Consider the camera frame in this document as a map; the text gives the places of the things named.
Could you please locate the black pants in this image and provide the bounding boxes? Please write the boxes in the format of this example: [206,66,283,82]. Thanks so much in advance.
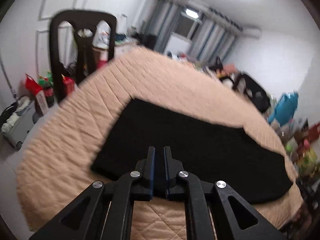
[91,99,294,205]

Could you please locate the beige quilted bed cover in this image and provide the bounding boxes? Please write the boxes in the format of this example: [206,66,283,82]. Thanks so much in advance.
[16,45,304,240]

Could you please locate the dark chair at far side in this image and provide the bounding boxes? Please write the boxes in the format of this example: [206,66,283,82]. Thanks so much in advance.
[219,73,271,114]

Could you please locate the dark chair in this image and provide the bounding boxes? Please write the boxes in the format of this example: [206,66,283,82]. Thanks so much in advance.
[49,10,117,103]
[219,73,271,114]

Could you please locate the blue thermos jug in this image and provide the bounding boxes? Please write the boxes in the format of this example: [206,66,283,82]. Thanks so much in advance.
[268,92,299,126]

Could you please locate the grey trash bin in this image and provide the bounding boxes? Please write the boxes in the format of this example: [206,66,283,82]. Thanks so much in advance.
[1,96,36,150]

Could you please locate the red gift bag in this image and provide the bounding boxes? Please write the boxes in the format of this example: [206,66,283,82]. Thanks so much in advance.
[25,74,43,96]

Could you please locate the striped window curtains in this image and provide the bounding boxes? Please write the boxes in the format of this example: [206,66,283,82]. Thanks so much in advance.
[140,0,243,64]

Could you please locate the dark chair at left side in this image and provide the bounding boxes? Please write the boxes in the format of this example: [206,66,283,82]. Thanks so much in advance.
[49,10,117,103]

